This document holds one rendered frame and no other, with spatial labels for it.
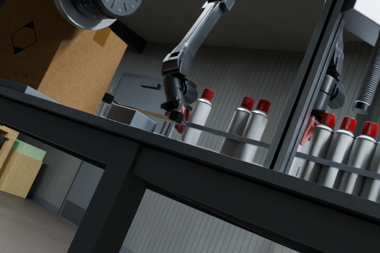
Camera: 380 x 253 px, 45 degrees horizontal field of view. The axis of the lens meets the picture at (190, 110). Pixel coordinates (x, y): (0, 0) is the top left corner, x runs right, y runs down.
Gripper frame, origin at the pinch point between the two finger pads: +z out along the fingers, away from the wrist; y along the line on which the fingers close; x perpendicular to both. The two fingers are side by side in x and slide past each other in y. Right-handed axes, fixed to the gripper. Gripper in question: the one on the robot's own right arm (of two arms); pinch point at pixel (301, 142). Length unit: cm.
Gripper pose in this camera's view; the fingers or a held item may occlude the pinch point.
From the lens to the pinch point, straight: 129.8
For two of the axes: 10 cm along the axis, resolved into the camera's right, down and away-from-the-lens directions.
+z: -3.9, 9.0, -1.8
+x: -5.2, -3.8, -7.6
